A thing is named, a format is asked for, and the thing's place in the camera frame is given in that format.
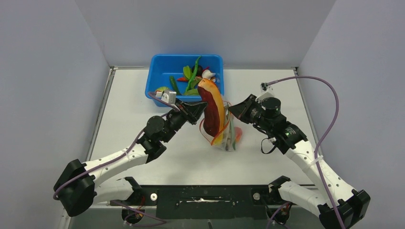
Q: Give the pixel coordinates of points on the yellow banana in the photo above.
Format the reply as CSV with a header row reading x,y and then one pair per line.
x,y
221,136

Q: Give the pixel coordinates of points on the long green bean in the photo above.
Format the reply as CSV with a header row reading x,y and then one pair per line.
x,y
232,135

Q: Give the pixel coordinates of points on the clear zip top bag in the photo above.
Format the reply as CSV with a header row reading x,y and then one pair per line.
x,y
229,135

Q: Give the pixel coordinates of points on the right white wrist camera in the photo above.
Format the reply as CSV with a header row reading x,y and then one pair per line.
x,y
266,92

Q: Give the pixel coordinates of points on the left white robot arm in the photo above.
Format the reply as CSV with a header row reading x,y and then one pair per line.
x,y
80,184

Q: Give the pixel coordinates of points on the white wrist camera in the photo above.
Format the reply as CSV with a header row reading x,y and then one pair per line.
x,y
166,96
266,92

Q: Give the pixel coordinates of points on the white mushroom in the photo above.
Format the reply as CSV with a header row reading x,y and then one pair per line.
x,y
207,74

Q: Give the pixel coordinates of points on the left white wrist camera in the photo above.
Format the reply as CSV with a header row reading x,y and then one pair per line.
x,y
166,96

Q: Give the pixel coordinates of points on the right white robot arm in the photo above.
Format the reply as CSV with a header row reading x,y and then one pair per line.
x,y
337,204

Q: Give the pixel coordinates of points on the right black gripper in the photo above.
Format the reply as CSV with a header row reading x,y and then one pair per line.
x,y
241,110

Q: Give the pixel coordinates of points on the upright green bean pod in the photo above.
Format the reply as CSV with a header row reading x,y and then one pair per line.
x,y
194,73

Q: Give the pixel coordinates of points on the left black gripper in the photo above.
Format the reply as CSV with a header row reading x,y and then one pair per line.
x,y
190,111

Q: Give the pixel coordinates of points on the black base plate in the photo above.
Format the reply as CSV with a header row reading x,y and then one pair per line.
x,y
206,201

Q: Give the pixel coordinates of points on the dark green cucumber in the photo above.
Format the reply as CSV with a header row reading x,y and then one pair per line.
x,y
174,85

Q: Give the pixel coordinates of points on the blue plastic bin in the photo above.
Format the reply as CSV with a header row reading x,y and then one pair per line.
x,y
163,66

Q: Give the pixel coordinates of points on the pale green cabbage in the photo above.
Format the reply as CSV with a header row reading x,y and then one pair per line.
x,y
161,89

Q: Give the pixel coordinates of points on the flat green leaf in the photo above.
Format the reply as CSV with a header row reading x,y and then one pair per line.
x,y
192,92

